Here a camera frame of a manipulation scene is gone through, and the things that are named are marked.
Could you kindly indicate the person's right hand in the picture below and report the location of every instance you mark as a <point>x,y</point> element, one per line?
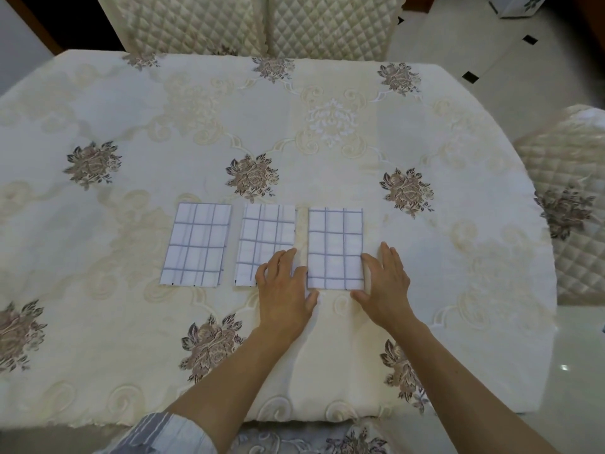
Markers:
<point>390,293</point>

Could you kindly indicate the person's left hand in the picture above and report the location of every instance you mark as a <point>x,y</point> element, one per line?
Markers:
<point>283,297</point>

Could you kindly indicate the person's left middle finger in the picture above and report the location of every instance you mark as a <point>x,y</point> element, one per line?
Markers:
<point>288,262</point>

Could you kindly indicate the person's right thumb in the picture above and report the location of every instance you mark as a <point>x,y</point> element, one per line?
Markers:
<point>361,296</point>

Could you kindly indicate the person's left thumb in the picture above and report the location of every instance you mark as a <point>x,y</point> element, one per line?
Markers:
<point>313,297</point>

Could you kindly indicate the person's left little finger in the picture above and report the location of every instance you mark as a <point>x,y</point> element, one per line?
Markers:
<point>262,276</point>

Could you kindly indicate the person's right little finger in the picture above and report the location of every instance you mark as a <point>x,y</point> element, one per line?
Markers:
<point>405,277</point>

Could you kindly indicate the person's right middle finger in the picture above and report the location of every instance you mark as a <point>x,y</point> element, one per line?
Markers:
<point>385,257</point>

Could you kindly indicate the white grid-checked cloth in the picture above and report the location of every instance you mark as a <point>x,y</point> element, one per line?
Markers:
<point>264,231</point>
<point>334,248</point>
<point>196,245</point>

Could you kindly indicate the person's left forearm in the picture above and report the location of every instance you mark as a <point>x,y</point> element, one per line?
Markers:
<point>236,373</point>

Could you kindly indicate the person's right forearm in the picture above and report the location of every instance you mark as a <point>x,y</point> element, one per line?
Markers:
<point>463,387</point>

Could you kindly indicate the grey floral chair seat cover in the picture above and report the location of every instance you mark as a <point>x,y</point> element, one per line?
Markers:
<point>307,442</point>

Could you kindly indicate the cream quilted floral chair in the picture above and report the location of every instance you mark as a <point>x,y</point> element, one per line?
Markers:
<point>567,193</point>

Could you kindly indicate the cream floral tablecloth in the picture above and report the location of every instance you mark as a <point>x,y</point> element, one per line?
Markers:
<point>142,137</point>

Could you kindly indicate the grey striped shirt sleeve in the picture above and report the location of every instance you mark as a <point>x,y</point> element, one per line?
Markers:
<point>160,434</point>

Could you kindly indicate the white floral box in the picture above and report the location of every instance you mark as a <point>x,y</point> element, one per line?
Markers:
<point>520,4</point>

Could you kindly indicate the brown wooden door frame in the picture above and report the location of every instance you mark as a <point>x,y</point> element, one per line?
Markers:
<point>33,23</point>

